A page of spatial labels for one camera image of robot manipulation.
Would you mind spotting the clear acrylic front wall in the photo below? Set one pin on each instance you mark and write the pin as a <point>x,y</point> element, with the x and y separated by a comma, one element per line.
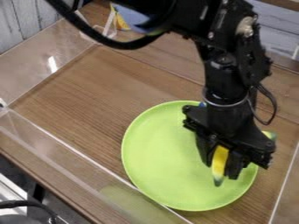
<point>101,195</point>

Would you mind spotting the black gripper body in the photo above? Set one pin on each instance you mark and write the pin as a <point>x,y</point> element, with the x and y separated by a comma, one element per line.
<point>233,124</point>

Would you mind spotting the clear acrylic corner bracket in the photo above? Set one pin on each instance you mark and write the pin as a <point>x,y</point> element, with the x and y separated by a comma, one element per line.
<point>96,32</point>

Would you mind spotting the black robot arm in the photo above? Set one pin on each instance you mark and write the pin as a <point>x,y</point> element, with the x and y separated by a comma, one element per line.
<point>224,28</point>

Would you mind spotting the green round plate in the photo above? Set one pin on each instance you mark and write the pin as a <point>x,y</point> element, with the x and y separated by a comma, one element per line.
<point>164,164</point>

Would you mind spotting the yellow labelled tin can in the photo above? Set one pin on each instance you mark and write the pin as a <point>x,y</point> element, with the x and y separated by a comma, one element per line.
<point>121,24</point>

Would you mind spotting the yellow toy banana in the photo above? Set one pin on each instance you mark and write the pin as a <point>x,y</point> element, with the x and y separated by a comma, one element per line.
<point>220,164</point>

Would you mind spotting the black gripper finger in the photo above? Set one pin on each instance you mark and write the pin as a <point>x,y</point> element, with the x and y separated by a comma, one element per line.
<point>240,160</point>
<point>206,144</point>

